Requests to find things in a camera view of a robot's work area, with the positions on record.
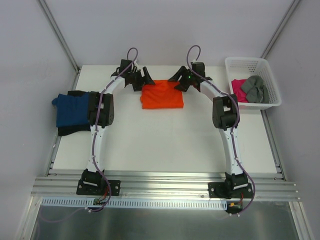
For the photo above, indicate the left aluminium frame post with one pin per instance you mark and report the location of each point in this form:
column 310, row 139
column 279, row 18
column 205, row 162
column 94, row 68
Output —
column 59, row 35

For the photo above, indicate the white slotted cable duct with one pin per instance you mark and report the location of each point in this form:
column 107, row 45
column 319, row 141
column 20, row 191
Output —
column 133, row 203

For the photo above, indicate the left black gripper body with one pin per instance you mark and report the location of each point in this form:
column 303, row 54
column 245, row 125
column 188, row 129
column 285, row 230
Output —
column 139, row 79

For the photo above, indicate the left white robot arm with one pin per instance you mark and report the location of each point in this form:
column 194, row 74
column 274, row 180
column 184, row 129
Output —
column 101, row 114

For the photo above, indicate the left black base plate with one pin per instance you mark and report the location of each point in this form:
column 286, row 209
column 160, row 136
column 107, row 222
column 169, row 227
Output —
column 92, row 189

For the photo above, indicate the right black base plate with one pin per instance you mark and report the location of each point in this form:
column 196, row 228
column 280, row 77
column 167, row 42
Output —
column 220, row 190

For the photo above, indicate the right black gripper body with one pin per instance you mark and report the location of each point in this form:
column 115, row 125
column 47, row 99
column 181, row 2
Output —
column 184, row 79

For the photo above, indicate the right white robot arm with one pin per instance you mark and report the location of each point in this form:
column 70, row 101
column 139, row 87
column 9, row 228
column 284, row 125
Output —
column 225, row 118

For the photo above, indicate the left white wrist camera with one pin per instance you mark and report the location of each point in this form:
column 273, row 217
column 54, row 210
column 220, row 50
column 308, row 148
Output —
column 135, row 67

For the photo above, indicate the orange t shirt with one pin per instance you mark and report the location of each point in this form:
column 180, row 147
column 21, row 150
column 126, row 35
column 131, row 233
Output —
column 162, row 95

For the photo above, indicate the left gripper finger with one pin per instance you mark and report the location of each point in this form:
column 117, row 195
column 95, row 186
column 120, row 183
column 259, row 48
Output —
column 137, row 86
column 147, row 80

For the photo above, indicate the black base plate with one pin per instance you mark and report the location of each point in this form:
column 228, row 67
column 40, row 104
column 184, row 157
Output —
column 220, row 190
column 92, row 189

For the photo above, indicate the grey t shirt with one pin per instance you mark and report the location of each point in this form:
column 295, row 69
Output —
column 255, row 90

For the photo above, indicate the aluminium frame post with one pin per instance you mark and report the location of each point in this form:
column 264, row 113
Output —
column 294, row 5
column 59, row 35

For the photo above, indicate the aluminium extrusion rail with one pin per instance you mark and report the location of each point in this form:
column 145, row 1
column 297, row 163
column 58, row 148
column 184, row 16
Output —
column 165, row 185

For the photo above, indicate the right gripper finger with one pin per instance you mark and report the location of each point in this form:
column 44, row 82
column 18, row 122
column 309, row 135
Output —
column 183, row 87
column 179, row 74

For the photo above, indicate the right aluminium frame post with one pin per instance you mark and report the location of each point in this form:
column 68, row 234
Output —
column 294, row 5

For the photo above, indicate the blue folded t shirt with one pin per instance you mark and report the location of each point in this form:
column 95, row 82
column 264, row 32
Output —
column 71, row 110

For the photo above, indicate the pink t shirt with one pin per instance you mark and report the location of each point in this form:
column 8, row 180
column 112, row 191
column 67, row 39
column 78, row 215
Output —
column 236, row 87

